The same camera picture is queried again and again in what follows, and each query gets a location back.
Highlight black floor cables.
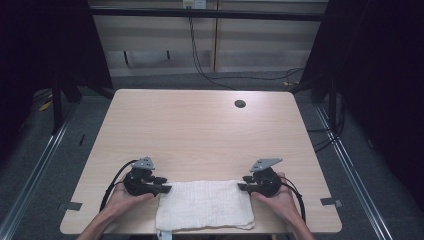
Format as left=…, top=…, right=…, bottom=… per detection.
left=307, top=96, right=346, bottom=154

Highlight metal floor rail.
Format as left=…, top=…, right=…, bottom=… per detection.
left=314, top=104, right=396, bottom=240
left=0, top=105, right=78, bottom=240

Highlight black curtain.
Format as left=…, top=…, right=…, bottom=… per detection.
left=0, top=0, right=114, bottom=161
left=293, top=0, right=424, bottom=221

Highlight black horizontal frame bar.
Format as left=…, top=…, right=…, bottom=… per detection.
left=89, top=7, right=330, bottom=22

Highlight grey tape strip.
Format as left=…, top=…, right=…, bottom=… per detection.
left=320, top=196, right=344, bottom=207
left=61, top=201, right=84, bottom=212

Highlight cream muslin cloth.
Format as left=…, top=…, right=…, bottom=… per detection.
left=155, top=179, right=256, bottom=240

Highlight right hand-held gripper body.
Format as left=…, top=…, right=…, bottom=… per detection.
left=249, top=157, right=284, bottom=198

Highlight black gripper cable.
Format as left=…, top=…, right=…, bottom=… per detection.
left=280, top=176, right=307, bottom=223
left=99, top=159, right=140, bottom=213

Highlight white wall socket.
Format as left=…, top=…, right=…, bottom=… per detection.
left=182, top=0, right=208, bottom=10

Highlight black metal stand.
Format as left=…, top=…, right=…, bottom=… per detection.
left=50, top=78, right=65, bottom=136

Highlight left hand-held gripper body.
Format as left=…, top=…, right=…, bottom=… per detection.
left=122, top=156, right=161, bottom=198

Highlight yellow floor marker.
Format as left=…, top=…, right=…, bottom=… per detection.
left=38, top=99, right=54, bottom=112

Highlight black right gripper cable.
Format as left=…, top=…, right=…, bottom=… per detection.
left=280, top=176, right=307, bottom=223

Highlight person's right hand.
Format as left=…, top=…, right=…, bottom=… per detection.
left=251, top=171, right=301, bottom=220

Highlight person's left hand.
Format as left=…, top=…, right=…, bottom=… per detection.
left=107, top=181, right=156, bottom=218

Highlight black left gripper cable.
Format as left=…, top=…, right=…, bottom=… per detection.
left=99, top=159, right=140, bottom=213

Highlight black hanging cable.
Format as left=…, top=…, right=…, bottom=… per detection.
left=188, top=16, right=306, bottom=92

